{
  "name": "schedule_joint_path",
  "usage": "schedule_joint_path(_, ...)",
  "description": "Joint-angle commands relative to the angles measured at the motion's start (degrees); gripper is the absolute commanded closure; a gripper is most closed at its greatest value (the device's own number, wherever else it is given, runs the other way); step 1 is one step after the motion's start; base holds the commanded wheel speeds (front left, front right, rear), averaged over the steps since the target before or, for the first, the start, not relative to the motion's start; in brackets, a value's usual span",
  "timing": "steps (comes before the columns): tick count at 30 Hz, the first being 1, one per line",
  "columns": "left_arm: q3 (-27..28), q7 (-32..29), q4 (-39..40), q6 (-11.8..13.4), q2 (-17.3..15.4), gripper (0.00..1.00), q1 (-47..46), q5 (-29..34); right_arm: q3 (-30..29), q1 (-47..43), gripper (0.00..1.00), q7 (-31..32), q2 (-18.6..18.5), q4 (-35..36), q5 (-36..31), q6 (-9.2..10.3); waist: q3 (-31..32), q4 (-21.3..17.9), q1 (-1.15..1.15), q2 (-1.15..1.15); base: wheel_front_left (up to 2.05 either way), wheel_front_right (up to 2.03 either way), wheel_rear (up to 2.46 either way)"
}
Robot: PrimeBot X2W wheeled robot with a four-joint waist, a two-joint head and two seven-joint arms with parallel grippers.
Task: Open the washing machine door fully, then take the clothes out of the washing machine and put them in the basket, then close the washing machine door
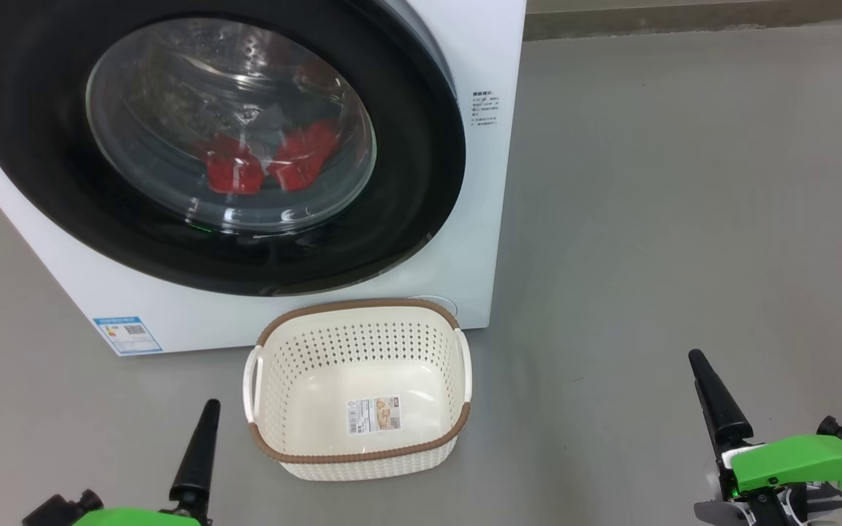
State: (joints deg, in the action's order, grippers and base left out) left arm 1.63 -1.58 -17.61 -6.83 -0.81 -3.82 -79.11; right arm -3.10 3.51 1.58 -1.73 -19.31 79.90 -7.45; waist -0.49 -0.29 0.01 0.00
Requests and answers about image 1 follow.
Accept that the white front-load washing machine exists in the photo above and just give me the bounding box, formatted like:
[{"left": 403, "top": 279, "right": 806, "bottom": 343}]
[{"left": 0, "top": 0, "right": 528, "bottom": 357}]

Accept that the round white filter cover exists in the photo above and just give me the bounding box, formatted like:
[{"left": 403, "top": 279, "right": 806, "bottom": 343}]
[{"left": 405, "top": 295, "right": 458, "bottom": 319}]

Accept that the stainless steel washing machine drum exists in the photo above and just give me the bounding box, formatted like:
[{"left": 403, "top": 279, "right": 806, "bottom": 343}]
[{"left": 86, "top": 18, "right": 378, "bottom": 233}]

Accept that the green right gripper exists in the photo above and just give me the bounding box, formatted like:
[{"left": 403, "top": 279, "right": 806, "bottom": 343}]
[{"left": 688, "top": 349, "right": 842, "bottom": 526}]

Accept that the cream laundry basket brown rim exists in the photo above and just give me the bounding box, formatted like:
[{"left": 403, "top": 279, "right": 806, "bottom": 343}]
[{"left": 243, "top": 297, "right": 474, "bottom": 481}]

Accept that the printed instruction sticker label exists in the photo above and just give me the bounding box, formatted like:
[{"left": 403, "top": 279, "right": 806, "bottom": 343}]
[{"left": 348, "top": 395, "right": 401, "bottom": 435}]

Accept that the red and white garment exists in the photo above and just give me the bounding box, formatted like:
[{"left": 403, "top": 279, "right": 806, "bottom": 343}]
[{"left": 198, "top": 118, "right": 340, "bottom": 195}]

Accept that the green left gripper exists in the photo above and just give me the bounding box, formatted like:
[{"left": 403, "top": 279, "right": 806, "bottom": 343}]
[{"left": 70, "top": 399, "right": 221, "bottom": 526}]

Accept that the black round glass washer door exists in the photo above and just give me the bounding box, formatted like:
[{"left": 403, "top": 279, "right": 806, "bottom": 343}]
[{"left": 0, "top": 0, "right": 467, "bottom": 297}]

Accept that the blue energy label sticker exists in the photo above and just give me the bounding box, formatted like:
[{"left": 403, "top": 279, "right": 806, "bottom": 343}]
[{"left": 93, "top": 316, "right": 163, "bottom": 357}]

